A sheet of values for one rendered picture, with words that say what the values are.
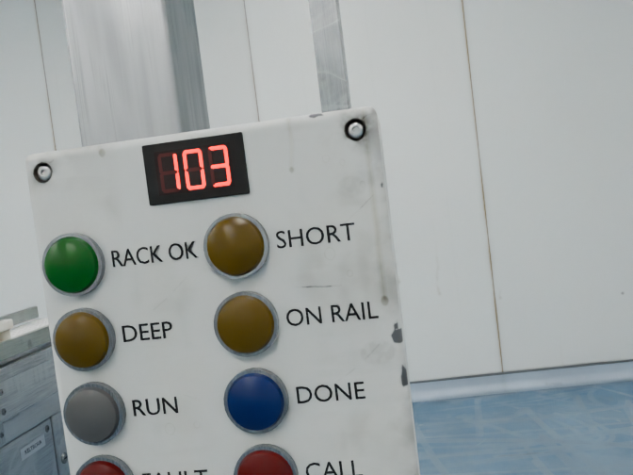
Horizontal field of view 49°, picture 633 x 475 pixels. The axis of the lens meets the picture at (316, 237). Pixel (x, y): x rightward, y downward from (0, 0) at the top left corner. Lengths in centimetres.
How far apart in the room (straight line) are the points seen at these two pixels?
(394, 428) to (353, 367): 3
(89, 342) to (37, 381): 121
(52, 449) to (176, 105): 137
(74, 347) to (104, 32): 17
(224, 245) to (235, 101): 364
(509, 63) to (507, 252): 102
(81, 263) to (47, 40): 401
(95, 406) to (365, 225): 15
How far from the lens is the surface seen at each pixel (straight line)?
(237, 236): 31
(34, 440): 164
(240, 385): 32
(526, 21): 405
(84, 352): 34
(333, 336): 32
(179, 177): 32
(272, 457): 33
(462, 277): 391
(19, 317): 200
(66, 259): 34
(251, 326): 31
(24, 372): 152
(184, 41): 43
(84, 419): 35
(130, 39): 41
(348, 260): 31
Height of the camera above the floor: 117
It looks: 3 degrees down
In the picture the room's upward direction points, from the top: 7 degrees counter-clockwise
